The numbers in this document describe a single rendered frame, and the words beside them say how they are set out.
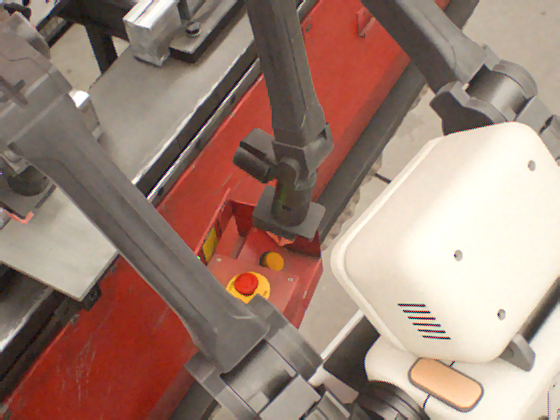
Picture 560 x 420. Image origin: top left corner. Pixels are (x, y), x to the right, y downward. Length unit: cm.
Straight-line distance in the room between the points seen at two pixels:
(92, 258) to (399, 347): 55
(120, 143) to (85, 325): 32
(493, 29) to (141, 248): 236
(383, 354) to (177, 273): 25
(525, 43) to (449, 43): 194
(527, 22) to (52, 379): 200
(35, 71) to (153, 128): 92
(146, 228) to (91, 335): 87
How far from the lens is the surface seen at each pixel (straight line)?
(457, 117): 110
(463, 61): 110
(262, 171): 140
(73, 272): 135
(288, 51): 124
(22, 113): 75
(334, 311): 241
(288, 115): 129
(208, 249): 156
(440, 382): 93
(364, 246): 88
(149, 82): 174
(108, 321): 169
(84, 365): 169
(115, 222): 79
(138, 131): 166
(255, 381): 91
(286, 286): 153
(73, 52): 320
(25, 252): 140
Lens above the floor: 207
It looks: 53 degrees down
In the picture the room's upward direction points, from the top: 10 degrees counter-clockwise
